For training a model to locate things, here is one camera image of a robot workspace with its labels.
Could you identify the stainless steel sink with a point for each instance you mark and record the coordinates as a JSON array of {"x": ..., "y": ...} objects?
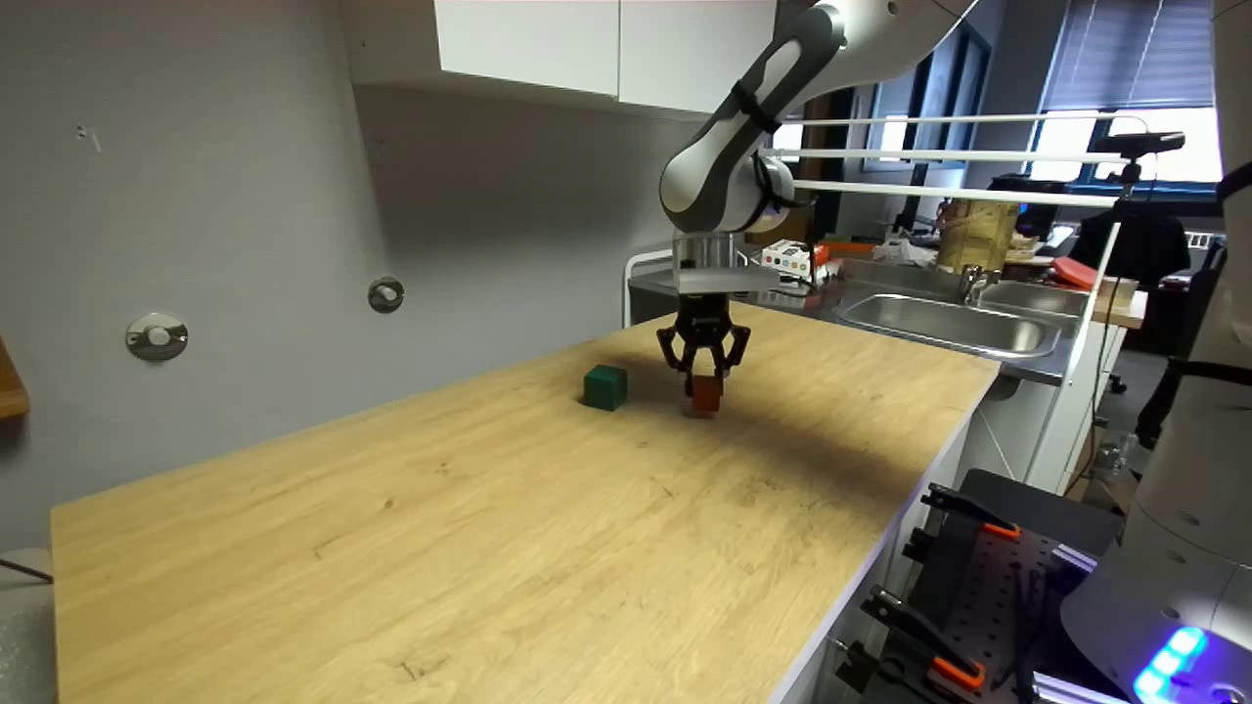
[{"x": 951, "y": 320}]

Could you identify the round grey wall socket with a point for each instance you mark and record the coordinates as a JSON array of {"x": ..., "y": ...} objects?
[{"x": 156, "y": 337}]

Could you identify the black clamp rack orange tips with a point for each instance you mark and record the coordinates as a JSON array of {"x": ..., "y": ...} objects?
[{"x": 971, "y": 589}]

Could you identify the black office chair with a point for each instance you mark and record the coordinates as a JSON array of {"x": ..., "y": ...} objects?
[{"x": 1147, "y": 246}]

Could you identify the blue window blinds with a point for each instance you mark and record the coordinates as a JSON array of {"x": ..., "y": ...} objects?
[{"x": 1137, "y": 51}]

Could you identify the white wall cabinet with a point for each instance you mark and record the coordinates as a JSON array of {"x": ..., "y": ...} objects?
[{"x": 574, "y": 44}]

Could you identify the small round wall fixture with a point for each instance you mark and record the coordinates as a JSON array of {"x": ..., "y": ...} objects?
[{"x": 386, "y": 294}]

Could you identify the black camera on tripod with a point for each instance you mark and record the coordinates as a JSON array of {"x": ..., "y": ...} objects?
[{"x": 1137, "y": 143}]

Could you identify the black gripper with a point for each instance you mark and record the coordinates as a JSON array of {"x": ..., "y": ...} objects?
[{"x": 707, "y": 318}]

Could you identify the red object by sink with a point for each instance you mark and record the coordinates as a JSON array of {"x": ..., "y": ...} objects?
[{"x": 1076, "y": 272}]

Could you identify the beige jug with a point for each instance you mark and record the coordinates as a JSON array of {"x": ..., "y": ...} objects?
[{"x": 977, "y": 237}]

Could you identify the green block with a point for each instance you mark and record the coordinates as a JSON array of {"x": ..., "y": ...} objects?
[{"x": 605, "y": 386}]

